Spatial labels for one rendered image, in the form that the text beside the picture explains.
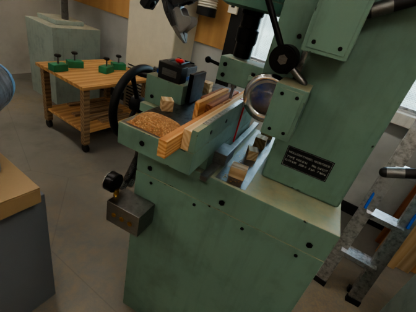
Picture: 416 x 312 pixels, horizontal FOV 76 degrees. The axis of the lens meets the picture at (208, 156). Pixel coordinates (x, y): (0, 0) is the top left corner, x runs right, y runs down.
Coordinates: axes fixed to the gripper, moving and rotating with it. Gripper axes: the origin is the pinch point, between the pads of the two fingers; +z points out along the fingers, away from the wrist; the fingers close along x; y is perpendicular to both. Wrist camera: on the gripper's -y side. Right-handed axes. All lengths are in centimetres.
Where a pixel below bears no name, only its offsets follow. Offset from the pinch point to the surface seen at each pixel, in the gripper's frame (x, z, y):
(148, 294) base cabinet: -18, 85, -35
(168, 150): -31.8, 23.3, 7.9
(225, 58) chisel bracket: 0.8, 8.5, 11.6
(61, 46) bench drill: 107, -44, -181
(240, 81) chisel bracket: 0.8, 15.6, 14.4
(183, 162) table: -26.8, 28.2, 6.9
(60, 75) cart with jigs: 58, -13, -133
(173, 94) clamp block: -3.8, 14.4, -5.8
